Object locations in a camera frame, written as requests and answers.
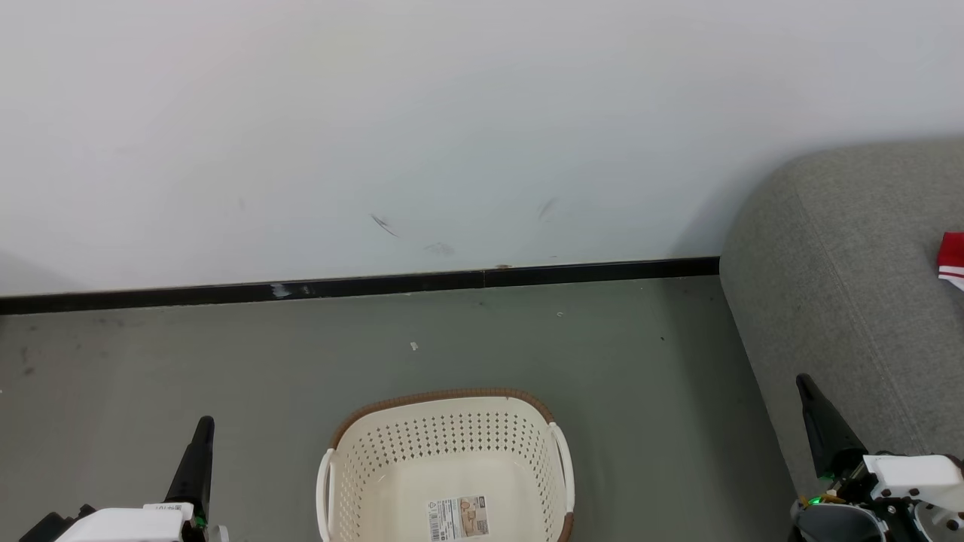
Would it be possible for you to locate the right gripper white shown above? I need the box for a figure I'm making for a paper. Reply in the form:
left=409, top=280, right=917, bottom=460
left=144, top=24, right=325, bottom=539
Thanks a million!
left=795, top=373, right=964, bottom=513

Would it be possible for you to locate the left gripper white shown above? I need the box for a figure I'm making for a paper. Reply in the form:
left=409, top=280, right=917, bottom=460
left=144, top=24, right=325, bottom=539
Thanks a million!
left=54, top=416, right=229, bottom=542

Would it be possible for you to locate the red and white garment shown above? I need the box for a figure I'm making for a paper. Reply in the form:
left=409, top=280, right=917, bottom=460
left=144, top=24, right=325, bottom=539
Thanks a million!
left=938, top=232, right=964, bottom=292

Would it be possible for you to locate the grey fabric sofa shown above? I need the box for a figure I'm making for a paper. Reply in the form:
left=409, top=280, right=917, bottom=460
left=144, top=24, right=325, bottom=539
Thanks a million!
left=719, top=138, right=964, bottom=490

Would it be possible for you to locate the cream perforated laundry basket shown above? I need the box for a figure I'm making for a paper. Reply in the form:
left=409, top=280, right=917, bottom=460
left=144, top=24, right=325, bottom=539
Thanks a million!
left=316, top=388, right=577, bottom=542

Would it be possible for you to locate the paper label sticker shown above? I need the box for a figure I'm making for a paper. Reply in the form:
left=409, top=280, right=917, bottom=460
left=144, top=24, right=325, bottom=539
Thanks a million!
left=427, top=495, right=490, bottom=542

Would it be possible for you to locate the black wall baseboard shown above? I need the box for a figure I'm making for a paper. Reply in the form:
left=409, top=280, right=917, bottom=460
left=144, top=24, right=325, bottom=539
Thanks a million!
left=0, top=257, right=721, bottom=315

